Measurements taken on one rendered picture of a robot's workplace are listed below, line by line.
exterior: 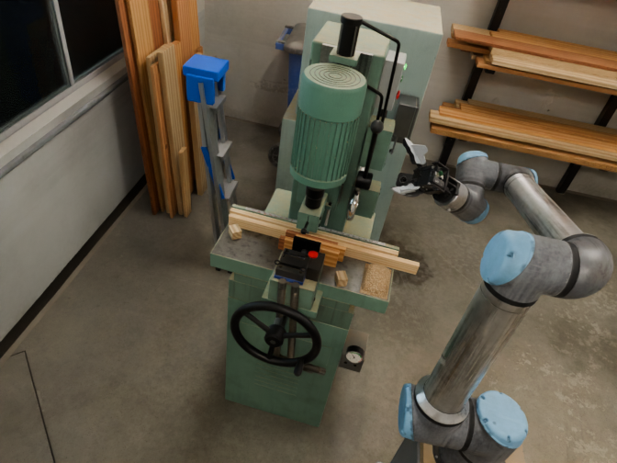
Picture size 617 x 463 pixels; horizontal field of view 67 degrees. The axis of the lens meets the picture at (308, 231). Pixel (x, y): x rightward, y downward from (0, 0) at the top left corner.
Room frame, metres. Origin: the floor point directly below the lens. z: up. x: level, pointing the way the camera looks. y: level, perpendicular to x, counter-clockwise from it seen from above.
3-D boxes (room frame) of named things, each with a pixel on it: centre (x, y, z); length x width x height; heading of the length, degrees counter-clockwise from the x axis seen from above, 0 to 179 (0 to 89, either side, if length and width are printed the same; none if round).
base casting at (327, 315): (1.31, -0.01, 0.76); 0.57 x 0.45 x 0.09; 173
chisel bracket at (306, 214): (1.21, 0.00, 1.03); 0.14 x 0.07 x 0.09; 173
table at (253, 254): (1.08, 0.00, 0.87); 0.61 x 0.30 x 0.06; 83
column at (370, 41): (1.48, -0.03, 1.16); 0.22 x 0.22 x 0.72; 83
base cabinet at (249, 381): (1.31, -0.01, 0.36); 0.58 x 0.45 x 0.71; 173
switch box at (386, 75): (1.49, -0.18, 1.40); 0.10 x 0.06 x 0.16; 173
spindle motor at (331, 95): (1.19, 0.00, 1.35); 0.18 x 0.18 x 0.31
